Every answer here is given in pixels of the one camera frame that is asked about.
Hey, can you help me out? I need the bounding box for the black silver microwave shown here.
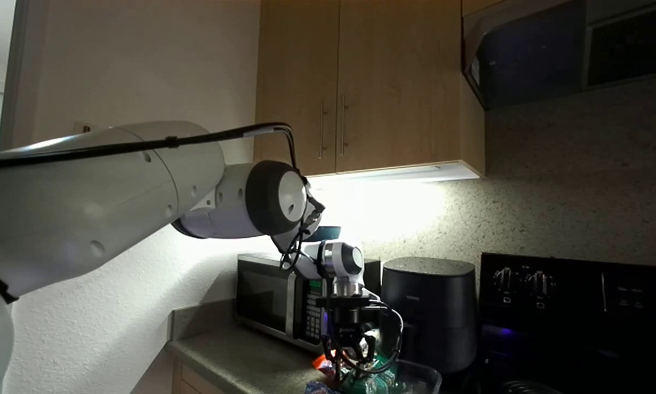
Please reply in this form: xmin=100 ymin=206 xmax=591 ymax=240
xmin=234 ymin=251 xmax=330 ymax=354

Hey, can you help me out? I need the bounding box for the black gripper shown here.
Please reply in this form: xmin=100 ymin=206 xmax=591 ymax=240
xmin=317 ymin=288 xmax=380 ymax=370

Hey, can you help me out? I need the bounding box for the black electric stove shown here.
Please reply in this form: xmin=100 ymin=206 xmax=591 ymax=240
xmin=479 ymin=251 xmax=656 ymax=394

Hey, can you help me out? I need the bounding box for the green bottle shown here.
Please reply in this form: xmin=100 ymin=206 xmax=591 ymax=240
xmin=391 ymin=357 xmax=445 ymax=394

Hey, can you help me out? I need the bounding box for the green pistachio packet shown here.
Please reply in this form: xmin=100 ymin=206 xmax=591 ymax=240
xmin=339 ymin=349 xmax=403 ymax=394

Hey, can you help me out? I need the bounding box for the blue bowl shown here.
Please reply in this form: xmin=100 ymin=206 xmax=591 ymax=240
xmin=304 ymin=224 xmax=344 ymax=244

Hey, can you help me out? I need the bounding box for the under-cabinet light strip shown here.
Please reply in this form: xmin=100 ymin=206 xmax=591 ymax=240
xmin=306 ymin=160 xmax=484 ymax=185

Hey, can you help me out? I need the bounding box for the black air fryer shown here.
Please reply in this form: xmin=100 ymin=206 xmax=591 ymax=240
xmin=380 ymin=253 xmax=481 ymax=377

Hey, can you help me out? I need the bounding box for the wooden wall cabinet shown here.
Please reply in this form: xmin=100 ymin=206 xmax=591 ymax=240
xmin=254 ymin=0 xmax=488 ymax=178

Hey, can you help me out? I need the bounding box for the range hood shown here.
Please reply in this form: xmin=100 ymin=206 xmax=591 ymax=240
xmin=460 ymin=0 xmax=656 ymax=114

